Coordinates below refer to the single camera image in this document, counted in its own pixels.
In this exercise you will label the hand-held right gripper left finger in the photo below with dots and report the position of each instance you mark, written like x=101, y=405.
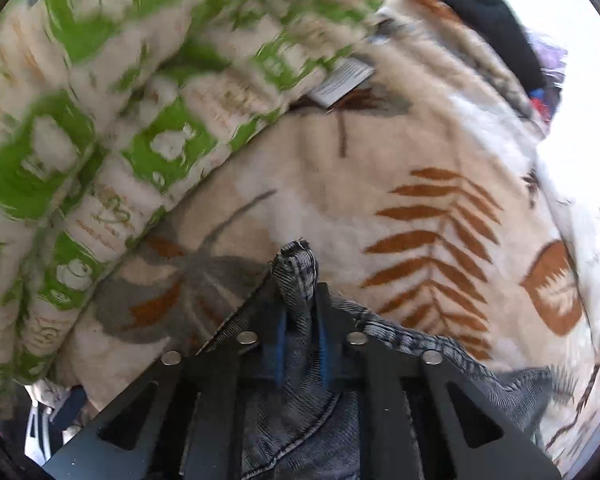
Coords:
x=277, y=340

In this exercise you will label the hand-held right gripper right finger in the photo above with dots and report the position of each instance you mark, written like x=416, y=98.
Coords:
x=325, y=340

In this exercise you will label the blue denim pants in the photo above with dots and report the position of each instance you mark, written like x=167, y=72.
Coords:
x=305, y=410

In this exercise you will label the leaf print blanket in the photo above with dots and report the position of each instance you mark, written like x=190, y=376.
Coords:
x=380, y=185

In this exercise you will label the white fabric label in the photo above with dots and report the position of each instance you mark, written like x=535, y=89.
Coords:
x=341, y=81

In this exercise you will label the green patterned quilt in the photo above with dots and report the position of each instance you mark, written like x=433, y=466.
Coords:
x=105, y=110

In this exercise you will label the black cloth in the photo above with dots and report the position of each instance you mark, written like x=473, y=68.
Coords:
x=490, y=15

